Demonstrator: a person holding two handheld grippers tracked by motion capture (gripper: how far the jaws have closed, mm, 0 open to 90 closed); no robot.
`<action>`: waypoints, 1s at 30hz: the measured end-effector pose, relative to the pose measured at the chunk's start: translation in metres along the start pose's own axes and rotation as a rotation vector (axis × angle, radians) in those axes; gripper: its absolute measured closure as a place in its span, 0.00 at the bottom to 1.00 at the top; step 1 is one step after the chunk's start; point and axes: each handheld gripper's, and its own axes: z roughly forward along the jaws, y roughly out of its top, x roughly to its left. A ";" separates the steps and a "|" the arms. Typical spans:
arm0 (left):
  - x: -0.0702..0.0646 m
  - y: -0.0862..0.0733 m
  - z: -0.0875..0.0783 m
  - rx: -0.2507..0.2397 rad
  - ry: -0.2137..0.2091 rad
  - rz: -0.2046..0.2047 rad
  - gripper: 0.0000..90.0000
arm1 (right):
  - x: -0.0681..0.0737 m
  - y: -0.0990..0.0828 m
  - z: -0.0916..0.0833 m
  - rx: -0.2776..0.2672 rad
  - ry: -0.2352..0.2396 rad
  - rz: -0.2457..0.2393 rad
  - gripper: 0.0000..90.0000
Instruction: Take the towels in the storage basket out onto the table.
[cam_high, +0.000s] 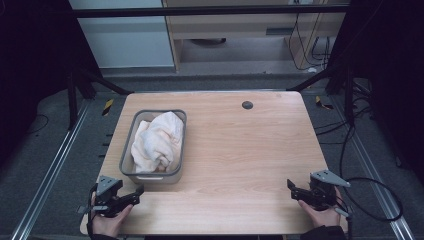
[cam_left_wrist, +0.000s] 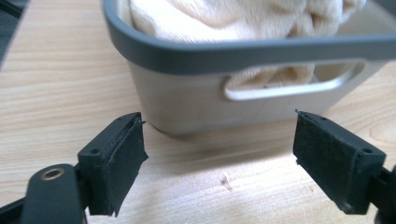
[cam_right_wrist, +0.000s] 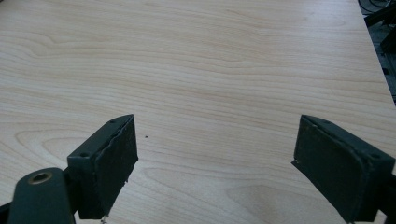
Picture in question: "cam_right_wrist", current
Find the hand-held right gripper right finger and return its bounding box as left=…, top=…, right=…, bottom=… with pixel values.
left=290, top=114, right=396, bottom=224

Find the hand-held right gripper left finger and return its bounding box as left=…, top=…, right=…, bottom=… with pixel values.
left=66, top=113, right=139, bottom=220

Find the black metal stand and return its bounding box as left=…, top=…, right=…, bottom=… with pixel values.
left=358, top=0, right=396, bottom=105

